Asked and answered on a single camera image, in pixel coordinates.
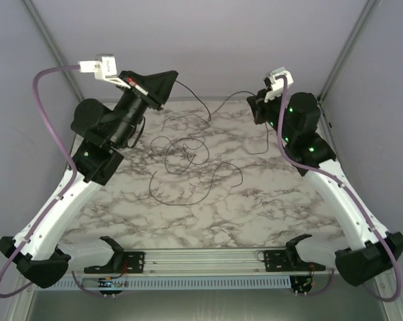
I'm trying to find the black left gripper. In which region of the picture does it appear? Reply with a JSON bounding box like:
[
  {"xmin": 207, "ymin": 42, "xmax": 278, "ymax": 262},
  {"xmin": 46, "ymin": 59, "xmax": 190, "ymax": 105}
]
[{"xmin": 111, "ymin": 70, "xmax": 180, "ymax": 148}]

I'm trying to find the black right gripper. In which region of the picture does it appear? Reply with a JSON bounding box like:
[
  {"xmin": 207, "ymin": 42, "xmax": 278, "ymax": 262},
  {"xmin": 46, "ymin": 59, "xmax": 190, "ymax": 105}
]
[{"xmin": 247, "ymin": 86, "xmax": 295, "ymax": 143}]

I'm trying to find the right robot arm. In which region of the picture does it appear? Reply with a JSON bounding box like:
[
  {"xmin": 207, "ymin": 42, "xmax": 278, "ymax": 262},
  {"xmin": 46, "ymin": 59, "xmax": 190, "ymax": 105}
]
[{"xmin": 247, "ymin": 90, "xmax": 403, "ymax": 286}]

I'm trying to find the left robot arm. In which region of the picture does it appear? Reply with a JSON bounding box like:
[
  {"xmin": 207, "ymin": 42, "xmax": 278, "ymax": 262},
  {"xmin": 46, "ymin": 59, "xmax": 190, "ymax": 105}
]
[{"xmin": 0, "ymin": 70, "xmax": 178, "ymax": 288}]

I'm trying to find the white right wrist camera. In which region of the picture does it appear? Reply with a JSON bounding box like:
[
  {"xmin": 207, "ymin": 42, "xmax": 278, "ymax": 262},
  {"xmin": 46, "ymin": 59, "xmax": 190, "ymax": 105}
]
[{"xmin": 264, "ymin": 67, "xmax": 294, "ymax": 102}]

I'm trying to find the aluminium back rail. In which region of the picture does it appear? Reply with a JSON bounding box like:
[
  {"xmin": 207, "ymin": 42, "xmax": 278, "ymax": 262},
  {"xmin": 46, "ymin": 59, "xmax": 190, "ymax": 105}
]
[{"xmin": 167, "ymin": 92, "xmax": 251, "ymax": 104}]

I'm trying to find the aluminium rail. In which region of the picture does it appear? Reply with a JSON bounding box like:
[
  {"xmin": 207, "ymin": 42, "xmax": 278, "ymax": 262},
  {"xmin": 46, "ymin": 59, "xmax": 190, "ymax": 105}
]
[
  {"xmin": 167, "ymin": 92, "xmax": 251, "ymax": 104},
  {"xmin": 64, "ymin": 247, "xmax": 336, "ymax": 277}
]

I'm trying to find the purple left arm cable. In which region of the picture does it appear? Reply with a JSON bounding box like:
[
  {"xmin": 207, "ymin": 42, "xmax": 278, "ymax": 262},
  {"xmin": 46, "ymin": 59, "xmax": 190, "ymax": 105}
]
[{"xmin": 0, "ymin": 65, "xmax": 129, "ymax": 299}]

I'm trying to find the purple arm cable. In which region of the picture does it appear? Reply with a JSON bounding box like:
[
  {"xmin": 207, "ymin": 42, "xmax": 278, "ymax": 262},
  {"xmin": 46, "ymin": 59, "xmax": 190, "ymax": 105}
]
[
  {"xmin": 0, "ymin": 65, "xmax": 129, "ymax": 299},
  {"xmin": 276, "ymin": 75, "xmax": 403, "ymax": 303}
]

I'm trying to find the aluminium frame post right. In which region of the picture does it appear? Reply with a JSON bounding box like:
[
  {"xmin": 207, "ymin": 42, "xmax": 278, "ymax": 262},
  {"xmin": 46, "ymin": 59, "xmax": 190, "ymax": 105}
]
[{"xmin": 317, "ymin": 0, "xmax": 380, "ymax": 101}]

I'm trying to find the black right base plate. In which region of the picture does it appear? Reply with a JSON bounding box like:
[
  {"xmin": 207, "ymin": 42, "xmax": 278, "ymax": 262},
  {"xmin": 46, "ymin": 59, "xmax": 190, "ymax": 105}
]
[{"xmin": 262, "ymin": 249, "xmax": 327, "ymax": 272}]

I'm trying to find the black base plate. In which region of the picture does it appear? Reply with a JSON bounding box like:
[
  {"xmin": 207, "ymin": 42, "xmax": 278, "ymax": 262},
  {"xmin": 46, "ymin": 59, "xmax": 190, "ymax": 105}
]
[
  {"xmin": 262, "ymin": 249, "xmax": 327, "ymax": 272},
  {"xmin": 84, "ymin": 251, "xmax": 145, "ymax": 274}
]

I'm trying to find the grey slotted cable duct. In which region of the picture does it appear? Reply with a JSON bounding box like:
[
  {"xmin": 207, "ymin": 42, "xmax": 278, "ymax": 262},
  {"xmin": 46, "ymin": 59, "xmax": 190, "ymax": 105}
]
[{"xmin": 49, "ymin": 276, "xmax": 291, "ymax": 291}]

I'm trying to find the aluminium front rail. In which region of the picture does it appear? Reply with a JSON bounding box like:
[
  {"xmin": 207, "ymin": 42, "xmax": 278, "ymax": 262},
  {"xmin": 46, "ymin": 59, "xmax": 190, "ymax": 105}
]
[{"xmin": 64, "ymin": 247, "xmax": 336, "ymax": 277}]

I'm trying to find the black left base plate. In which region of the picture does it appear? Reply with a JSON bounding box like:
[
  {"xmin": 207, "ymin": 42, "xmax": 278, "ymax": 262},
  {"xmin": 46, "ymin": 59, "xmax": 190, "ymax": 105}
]
[{"xmin": 84, "ymin": 251, "xmax": 145, "ymax": 274}]

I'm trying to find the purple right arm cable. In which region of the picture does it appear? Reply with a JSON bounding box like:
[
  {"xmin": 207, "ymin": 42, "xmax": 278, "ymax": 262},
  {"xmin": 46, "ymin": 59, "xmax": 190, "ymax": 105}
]
[{"xmin": 276, "ymin": 75, "xmax": 403, "ymax": 303}]

